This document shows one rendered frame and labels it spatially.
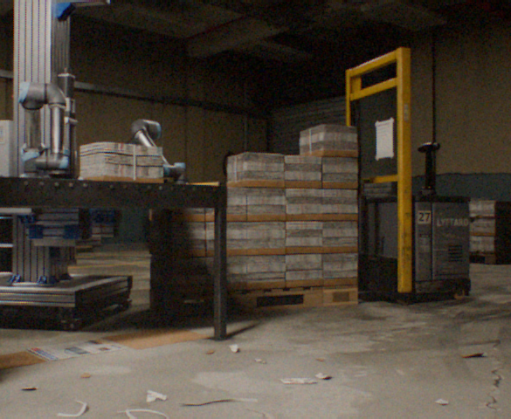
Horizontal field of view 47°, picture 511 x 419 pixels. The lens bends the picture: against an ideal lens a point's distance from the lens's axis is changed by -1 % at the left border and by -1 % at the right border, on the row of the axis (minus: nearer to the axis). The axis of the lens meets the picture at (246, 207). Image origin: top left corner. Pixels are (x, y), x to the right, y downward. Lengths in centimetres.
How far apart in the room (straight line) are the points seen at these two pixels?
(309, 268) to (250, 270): 45
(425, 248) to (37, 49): 298
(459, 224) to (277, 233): 145
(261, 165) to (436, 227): 142
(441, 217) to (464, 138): 592
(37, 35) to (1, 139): 68
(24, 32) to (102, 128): 716
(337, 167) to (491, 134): 619
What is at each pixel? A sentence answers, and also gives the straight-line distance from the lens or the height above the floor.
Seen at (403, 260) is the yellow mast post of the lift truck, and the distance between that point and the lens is 437.
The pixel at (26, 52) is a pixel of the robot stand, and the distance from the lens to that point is 401.
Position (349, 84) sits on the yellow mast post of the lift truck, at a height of 173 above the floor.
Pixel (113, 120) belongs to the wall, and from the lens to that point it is 1123.
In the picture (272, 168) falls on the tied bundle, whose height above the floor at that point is 96.
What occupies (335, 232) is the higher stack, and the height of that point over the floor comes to 52.
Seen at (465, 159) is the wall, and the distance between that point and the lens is 1043.
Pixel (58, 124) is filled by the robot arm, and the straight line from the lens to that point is 332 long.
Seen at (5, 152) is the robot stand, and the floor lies 103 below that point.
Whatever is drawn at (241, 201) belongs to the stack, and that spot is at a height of 74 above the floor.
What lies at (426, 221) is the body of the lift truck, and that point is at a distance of 453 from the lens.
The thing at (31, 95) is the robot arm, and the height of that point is 128.
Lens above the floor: 65
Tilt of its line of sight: 1 degrees up
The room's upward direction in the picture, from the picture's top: straight up
